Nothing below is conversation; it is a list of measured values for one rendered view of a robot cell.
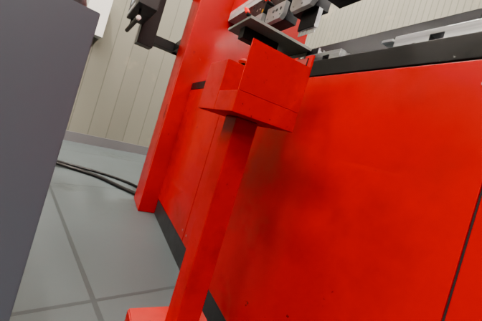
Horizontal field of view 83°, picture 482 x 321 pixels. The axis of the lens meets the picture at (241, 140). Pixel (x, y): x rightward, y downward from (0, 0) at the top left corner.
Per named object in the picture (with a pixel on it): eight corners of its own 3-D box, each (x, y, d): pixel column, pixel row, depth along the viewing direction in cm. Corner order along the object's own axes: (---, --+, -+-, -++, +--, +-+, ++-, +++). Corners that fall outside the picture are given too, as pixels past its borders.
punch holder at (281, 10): (263, 24, 132) (273, -9, 132) (277, 32, 136) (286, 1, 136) (281, 16, 118) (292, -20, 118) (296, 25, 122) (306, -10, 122)
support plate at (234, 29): (227, 30, 102) (228, 27, 102) (282, 58, 114) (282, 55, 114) (250, 17, 86) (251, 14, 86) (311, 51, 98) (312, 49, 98)
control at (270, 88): (197, 107, 71) (217, 41, 71) (248, 124, 79) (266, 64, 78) (232, 111, 53) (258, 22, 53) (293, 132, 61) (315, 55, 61)
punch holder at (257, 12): (244, 34, 149) (252, 4, 149) (257, 40, 153) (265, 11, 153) (258, 27, 136) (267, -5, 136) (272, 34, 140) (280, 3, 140)
